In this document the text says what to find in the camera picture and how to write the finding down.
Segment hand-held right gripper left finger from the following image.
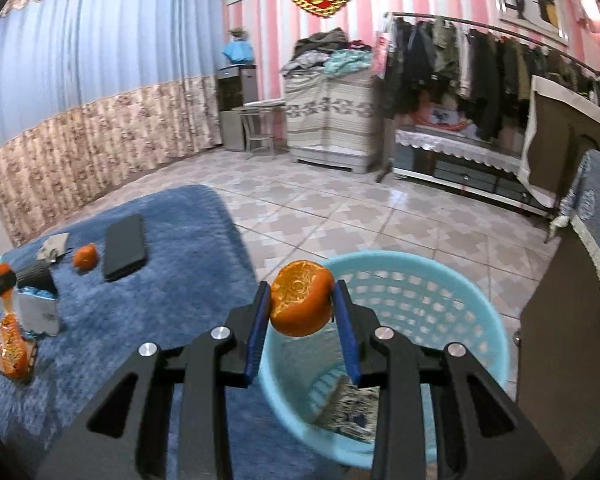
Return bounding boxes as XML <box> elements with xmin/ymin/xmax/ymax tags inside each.
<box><xmin>37</xmin><ymin>281</ymin><xmax>273</xmax><ymax>480</ymax></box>

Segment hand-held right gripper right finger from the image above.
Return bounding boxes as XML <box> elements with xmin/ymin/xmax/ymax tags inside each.
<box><xmin>332</xmin><ymin>280</ymin><xmax>563</xmax><ymax>480</ymax></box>

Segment white paper box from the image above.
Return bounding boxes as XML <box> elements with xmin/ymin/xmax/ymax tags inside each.
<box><xmin>14</xmin><ymin>290</ymin><xmax>61</xmax><ymax>337</ymax></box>

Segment peeled mandarin skin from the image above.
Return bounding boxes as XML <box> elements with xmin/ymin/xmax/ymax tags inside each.
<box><xmin>270</xmin><ymin>259</ymin><xmax>336</xmax><ymax>337</ymax></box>

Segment light blue plastic basket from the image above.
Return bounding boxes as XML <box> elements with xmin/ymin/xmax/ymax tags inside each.
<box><xmin>257</xmin><ymin>250</ymin><xmax>512</xmax><ymax>471</ymax></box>

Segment crumpled beige tissue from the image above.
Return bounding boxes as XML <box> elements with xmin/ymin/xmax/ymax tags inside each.
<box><xmin>36</xmin><ymin>232</ymin><xmax>71</xmax><ymax>263</ymax></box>

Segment small orange mandarin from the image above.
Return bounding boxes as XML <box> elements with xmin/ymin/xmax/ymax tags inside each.
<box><xmin>73</xmin><ymin>243</ymin><xmax>100</xmax><ymax>272</ymax></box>

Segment orange snack packet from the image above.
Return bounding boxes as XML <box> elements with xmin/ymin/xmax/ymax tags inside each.
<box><xmin>0</xmin><ymin>312</ymin><xmax>38</xmax><ymax>381</ymax></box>

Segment crumpled printed wrapper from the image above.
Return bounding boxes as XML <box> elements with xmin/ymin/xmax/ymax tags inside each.
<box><xmin>312</xmin><ymin>365</ymin><xmax>382</xmax><ymax>443</ymax></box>

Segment black smartphone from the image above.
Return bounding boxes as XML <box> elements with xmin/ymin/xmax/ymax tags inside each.
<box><xmin>102</xmin><ymin>213</ymin><xmax>148</xmax><ymax>282</ymax></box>

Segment blue fluffy blanket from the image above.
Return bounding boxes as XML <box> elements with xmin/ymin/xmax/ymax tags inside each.
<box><xmin>0</xmin><ymin>184</ymin><xmax>351</xmax><ymax>480</ymax></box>

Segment grey plastic cabinet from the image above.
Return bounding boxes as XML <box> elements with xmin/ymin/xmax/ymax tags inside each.
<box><xmin>290</xmin><ymin>144</ymin><xmax>377</xmax><ymax>175</ymax></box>

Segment low dark cabinet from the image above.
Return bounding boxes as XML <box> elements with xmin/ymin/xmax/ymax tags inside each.
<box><xmin>392</xmin><ymin>127</ymin><xmax>561</xmax><ymax>216</ymax></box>

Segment blue and floral curtain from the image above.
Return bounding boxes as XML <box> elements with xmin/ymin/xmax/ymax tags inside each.
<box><xmin>0</xmin><ymin>0</ymin><xmax>226</xmax><ymax>248</ymax></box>

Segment brown wooden cabinet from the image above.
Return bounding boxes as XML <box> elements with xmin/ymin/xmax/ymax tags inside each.
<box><xmin>517</xmin><ymin>225</ymin><xmax>600</xmax><ymax>480</ymax></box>

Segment white lace cloth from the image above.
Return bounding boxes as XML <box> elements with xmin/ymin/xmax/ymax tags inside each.
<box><xmin>395</xmin><ymin>127</ymin><xmax>526</xmax><ymax>173</ymax></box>

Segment patterned beige cloth cover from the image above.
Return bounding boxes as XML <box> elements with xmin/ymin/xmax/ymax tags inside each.
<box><xmin>284</xmin><ymin>72</ymin><xmax>381</xmax><ymax>153</ymax></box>

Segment small white table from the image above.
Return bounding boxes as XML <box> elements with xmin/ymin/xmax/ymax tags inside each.
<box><xmin>232</xmin><ymin>100</ymin><xmax>287</xmax><ymax>157</ymax></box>

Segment grey water dispenser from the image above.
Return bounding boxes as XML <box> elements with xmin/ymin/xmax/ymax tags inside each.
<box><xmin>216</xmin><ymin>64</ymin><xmax>259</xmax><ymax>152</ymax></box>

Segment red and white bags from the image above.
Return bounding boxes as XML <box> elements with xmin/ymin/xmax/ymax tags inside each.
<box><xmin>415</xmin><ymin>102</ymin><xmax>481</xmax><ymax>138</ymax></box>

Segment pink hanging bag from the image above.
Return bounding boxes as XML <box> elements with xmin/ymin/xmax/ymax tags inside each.
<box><xmin>372</xmin><ymin>32</ymin><xmax>389</xmax><ymax>78</ymax></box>

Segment pile of folded clothes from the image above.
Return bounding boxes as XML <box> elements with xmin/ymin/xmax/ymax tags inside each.
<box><xmin>280</xmin><ymin>27</ymin><xmax>376</xmax><ymax>78</ymax></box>

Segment plant in blue wrap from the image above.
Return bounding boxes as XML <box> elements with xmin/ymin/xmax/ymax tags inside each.
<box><xmin>222</xmin><ymin>27</ymin><xmax>256</xmax><ymax>66</ymax></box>

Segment brown board with white trim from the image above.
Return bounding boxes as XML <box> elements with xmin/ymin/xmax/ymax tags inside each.
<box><xmin>522</xmin><ymin>75</ymin><xmax>600</xmax><ymax>211</ymax></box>

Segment row of hanging clothes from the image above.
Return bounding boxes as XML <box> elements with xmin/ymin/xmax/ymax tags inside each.
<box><xmin>380</xmin><ymin>15</ymin><xmax>600</xmax><ymax>143</ymax></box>

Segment metal clothes rack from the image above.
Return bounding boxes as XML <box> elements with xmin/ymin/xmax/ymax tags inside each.
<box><xmin>375</xmin><ymin>11</ymin><xmax>600</xmax><ymax>183</ymax></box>

